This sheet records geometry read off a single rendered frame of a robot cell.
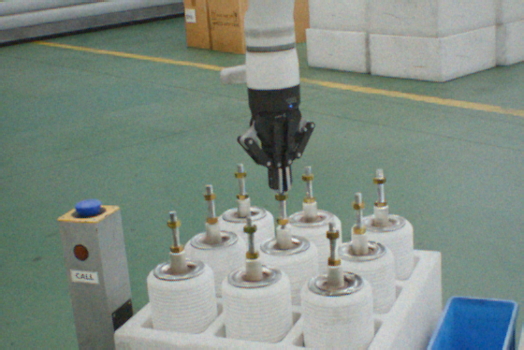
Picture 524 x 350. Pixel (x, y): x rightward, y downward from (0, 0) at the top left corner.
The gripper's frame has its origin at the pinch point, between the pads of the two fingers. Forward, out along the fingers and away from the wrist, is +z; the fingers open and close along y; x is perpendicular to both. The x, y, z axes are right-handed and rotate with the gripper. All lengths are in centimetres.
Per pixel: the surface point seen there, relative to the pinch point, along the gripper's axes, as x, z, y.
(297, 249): -2.8, 10.4, 0.1
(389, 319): -18.3, 17.7, 3.6
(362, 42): 191, 23, 192
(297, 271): -4.4, 13.1, -1.4
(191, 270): 2.3, 10.6, -15.2
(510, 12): 150, 14, 242
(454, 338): -12.0, 30.5, 23.7
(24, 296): 70, 36, -17
